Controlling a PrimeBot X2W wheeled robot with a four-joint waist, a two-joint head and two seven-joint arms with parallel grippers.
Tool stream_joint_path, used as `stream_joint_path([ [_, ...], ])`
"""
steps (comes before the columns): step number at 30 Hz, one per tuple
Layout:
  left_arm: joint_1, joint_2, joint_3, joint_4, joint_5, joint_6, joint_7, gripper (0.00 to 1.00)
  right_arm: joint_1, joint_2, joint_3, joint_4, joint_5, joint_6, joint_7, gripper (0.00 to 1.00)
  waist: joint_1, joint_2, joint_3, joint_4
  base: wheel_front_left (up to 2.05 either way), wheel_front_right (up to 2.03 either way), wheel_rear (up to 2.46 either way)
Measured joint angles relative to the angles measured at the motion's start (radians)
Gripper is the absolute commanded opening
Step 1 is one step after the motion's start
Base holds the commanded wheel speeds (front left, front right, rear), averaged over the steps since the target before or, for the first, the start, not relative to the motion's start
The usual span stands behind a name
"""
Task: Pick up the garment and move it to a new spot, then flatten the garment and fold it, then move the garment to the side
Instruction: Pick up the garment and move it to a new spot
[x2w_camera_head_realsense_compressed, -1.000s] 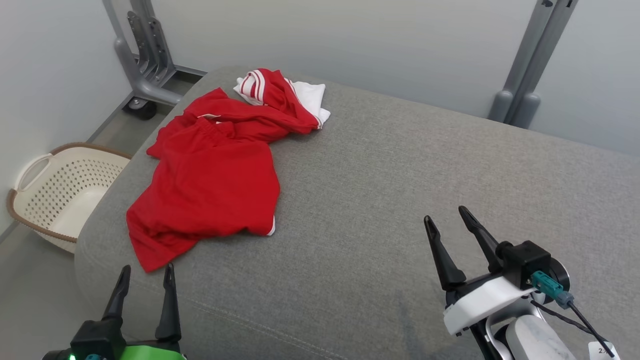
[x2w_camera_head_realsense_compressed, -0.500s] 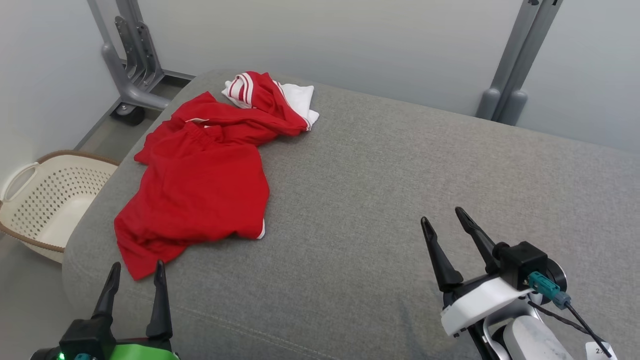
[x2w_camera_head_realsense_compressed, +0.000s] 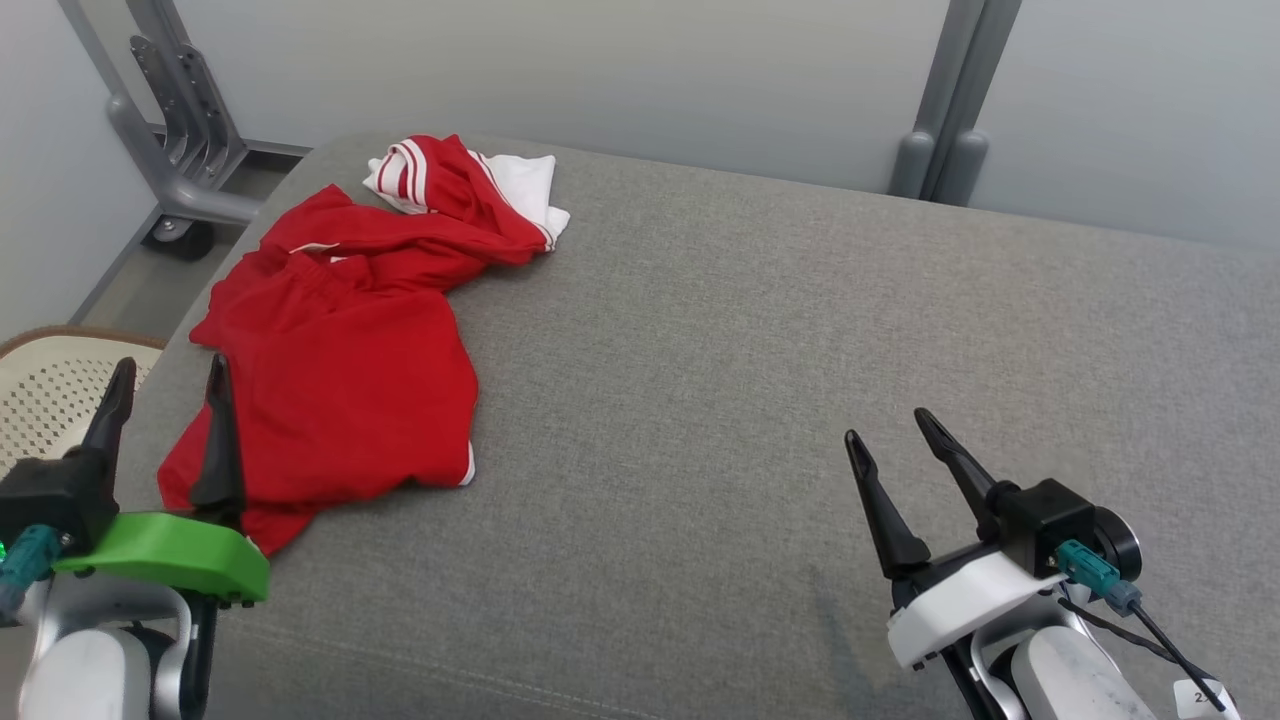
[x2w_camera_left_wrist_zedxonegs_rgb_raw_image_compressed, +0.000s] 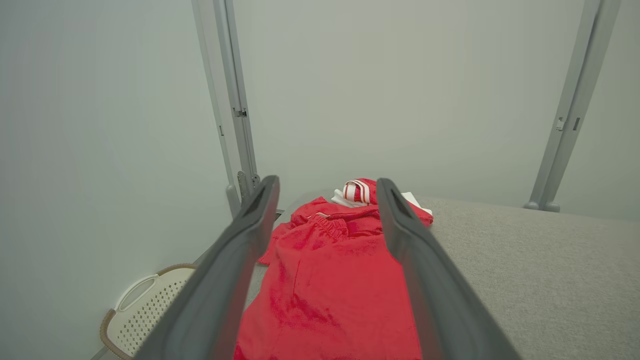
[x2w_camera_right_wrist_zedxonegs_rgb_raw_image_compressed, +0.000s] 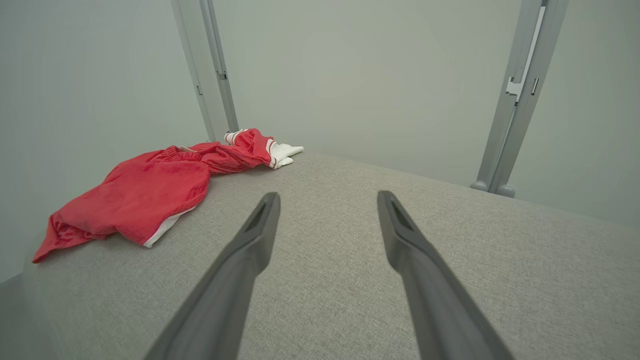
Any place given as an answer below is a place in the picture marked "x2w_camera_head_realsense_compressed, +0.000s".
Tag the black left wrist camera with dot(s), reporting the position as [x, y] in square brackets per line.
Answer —
[55, 495]

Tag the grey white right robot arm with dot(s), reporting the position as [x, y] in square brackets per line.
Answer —
[1070, 680]

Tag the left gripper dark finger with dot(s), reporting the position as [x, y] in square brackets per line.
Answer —
[112, 415]
[220, 460]

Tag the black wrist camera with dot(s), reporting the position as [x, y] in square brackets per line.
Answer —
[55, 495]
[1045, 520]

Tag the white paper label tag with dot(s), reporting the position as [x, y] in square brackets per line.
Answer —
[1195, 698]

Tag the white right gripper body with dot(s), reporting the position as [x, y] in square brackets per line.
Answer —
[965, 605]

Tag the black caster wheel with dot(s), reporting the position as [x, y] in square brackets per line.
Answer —
[185, 240]

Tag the red shorts with white stripe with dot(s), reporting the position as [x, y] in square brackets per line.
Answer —
[340, 390]

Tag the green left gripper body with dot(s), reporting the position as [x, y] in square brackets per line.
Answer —
[170, 555]

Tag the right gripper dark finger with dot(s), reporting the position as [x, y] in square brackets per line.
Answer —
[888, 520]
[960, 465]

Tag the red and white jersey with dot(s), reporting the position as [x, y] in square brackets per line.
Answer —
[450, 215]

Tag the grey double metal post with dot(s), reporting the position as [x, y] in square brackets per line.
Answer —
[945, 120]

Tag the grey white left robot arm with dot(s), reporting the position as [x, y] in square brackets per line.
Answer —
[90, 670]

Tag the grey metal frame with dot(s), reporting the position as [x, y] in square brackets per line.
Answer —
[185, 150]

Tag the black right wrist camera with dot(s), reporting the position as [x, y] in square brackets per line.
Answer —
[1045, 520]

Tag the cream perforated laundry basket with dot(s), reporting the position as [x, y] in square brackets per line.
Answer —
[50, 390]

